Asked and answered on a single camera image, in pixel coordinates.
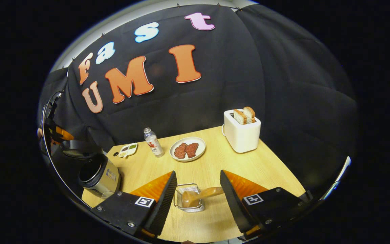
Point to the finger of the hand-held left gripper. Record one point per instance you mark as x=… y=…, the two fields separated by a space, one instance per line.
x=64 y=135

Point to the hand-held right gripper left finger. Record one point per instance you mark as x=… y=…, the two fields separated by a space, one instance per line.
x=163 y=206

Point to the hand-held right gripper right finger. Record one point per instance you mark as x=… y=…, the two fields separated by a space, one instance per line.
x=235 y=206

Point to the wooden spoon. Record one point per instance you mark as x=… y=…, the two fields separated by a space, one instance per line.
x=198 y=196

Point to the silver black rice cooker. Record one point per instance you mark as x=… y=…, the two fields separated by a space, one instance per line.
x=105 y=176

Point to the red meat piece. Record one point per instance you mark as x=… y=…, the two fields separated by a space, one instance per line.
x=192 y=150
x=180 y=150

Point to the clear drink bottle red label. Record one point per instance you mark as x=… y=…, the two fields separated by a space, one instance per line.
x=154 y=144

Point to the small white condiment dish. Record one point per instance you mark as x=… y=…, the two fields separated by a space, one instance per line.
x=128 y=150

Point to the white round plate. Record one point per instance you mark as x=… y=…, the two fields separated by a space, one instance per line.
x=201 y=147

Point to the white toaster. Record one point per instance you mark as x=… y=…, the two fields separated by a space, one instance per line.
x=244 y=137

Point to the toast slice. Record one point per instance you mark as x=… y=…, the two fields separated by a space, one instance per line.
x=250 y=114
x=239 y=117

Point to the black backdrop cloth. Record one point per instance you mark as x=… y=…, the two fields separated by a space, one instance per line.
x=266 y=84

